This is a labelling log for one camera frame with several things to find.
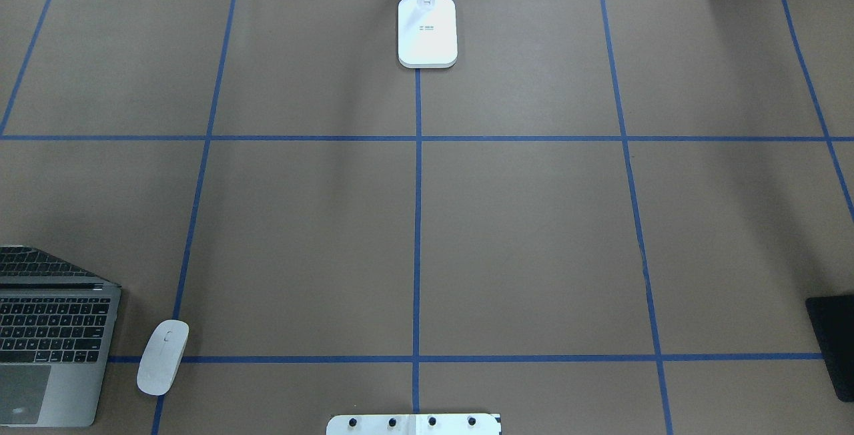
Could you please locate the grey laptop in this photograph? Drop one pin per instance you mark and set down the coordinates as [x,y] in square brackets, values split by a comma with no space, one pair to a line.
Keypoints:
[56,332]

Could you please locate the white desk lamp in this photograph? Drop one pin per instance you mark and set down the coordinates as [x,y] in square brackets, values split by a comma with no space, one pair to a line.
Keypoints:
[427,33]

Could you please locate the black mouse pad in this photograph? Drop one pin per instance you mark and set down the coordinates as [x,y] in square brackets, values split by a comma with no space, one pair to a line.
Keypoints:
[831,318]

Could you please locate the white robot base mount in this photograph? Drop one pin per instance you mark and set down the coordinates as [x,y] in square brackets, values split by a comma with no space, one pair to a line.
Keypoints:
[448,423]

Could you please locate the white computer mouse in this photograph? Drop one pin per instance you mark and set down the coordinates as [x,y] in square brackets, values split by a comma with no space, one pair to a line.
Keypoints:
[161,357]

